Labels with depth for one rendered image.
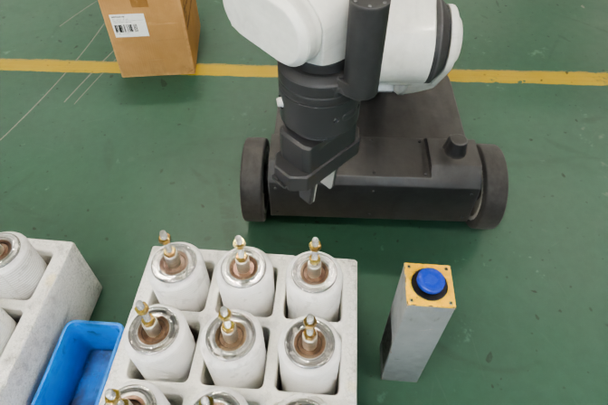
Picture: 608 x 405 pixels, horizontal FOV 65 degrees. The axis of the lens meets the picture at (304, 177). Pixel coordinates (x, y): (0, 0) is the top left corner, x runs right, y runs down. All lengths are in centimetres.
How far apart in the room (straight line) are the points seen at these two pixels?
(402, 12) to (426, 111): 50
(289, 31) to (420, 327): 52
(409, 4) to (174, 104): 93
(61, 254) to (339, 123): 67
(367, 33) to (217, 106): 111
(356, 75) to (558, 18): 173
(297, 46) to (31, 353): 73
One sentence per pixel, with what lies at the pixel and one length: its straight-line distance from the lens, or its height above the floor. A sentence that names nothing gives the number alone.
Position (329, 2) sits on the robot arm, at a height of 74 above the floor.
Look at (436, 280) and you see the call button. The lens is 73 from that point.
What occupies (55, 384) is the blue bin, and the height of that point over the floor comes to 8.
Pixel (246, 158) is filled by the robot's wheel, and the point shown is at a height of 20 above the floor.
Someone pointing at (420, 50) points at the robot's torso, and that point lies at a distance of 77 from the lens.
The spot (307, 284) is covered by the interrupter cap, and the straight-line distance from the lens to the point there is 79.
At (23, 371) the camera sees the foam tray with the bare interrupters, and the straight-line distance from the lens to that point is 97.
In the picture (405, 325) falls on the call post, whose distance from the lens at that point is 78.
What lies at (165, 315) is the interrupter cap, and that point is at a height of 25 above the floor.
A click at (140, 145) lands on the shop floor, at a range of 142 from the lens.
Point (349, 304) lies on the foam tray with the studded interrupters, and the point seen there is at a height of 18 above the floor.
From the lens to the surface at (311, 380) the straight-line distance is 75.
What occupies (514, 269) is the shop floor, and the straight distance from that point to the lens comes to 119.
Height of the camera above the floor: 94
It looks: 48 degrees down
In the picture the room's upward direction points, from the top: straight up
